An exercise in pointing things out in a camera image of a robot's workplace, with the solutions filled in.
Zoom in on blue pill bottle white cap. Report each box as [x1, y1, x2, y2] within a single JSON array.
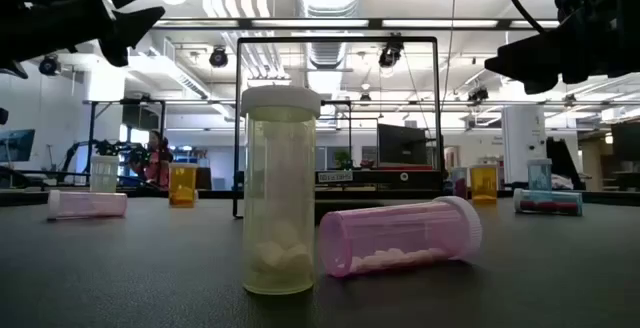
[[526, 157, 553, 192]]

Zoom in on black monitor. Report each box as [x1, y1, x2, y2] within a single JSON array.
[[377, 123, 430, 167], [610, 121, 640, 163]]

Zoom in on black angled stand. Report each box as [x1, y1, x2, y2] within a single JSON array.
[[545, 136, 586, 191]]

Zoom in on yellow-green pill bottle white cap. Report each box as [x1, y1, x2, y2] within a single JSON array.
[[239, 85, 323, 297]]

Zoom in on black metal workstation frame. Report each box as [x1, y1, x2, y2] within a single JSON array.
[[82, 97, 167, 189]]

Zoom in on black aluminium table frame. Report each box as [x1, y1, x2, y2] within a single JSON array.
[[0, 187, 640, 207]]

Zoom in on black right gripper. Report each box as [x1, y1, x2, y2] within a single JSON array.
[[483, 0, 640, 95]]

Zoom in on pink pill bottle white cap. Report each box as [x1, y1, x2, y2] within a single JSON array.
[[46, 189, 129, 222], [317, 195, 484, 279]]

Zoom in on white column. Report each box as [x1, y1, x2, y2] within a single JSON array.
[[501, 104, 547, 185]]

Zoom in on blue pill bottle red pills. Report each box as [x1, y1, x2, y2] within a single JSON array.
[[512, 187, 584, 218]]

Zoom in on black table mat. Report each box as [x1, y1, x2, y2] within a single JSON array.
[[0, 196, 640, 328]]

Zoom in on orange pill bottle white cap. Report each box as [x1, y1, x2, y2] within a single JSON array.
[[468, 163, 500, 206], [167, 161, 198, 209]]

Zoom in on white crumpled cloth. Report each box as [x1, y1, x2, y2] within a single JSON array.
[[549, 174, 576, 192]]

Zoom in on person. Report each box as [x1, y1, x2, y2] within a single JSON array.
[[130, 128, 175, 189]]

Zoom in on wooden shelf black metal frame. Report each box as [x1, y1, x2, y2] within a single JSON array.
[[232, 36, 445, 220]]

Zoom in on blue screen monitor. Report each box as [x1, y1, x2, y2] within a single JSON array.
[[0, 128, 37, 164]]

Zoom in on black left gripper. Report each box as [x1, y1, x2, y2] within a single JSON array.
[[0, 0, 166, 80]]

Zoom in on black ceiling light rail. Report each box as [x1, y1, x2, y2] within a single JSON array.
[[149, 16, 564, 32]]

